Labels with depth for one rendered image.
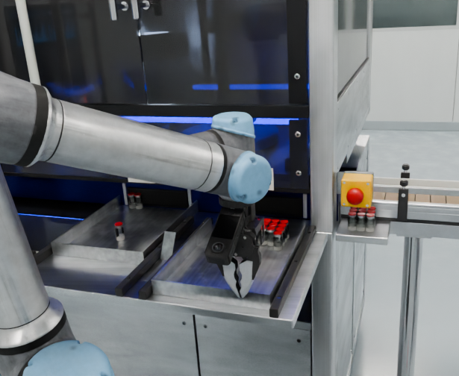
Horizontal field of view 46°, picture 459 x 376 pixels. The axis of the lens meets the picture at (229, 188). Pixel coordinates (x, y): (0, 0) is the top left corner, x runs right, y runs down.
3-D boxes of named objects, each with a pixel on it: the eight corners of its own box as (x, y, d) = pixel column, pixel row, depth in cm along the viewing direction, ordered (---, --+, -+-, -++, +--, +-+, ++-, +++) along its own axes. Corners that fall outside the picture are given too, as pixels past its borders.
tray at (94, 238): (120, 205, 165) (119, 195, 164) (198, 211, 157) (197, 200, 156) (53, 254, 135) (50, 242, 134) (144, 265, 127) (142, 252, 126)
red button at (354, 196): (347, 200, 132) (348, 184, 131) (364, 201, 131) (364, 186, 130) (345, 205, 129) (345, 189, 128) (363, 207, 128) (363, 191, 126)
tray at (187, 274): (210, 229, 144) (210, 217, 143) (306, 237, 136) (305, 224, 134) (152, 294, 114) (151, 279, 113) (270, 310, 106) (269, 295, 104)
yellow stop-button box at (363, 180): (344, 196, 139) (345, 170, 137) (372, 198, 137) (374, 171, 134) (340, 207, 133) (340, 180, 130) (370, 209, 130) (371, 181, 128)
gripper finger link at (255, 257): (262, 277, 104) (260, 236, 101) (260, 281, 102) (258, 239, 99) (239, 274, 105) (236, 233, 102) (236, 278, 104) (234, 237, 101)
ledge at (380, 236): (342, 219, 149) (342, 213, 149) (390, 223, 145) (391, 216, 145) (335, 240, 137) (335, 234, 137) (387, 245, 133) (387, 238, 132)
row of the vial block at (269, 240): (218, 237, 139) (217, 221, 137) (286, 244, 133) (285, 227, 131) (215, 241, 137) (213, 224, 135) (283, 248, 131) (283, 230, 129)
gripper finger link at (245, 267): (263, 286, 110) (260, 246, 107) (254, 302, 104) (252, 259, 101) (248, 285, 111) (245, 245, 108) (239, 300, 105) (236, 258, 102)
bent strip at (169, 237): (167, 252, 133) (165, 230, 131) (178, 253, 132) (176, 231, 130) (140, 280, 120) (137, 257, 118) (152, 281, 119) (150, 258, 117)
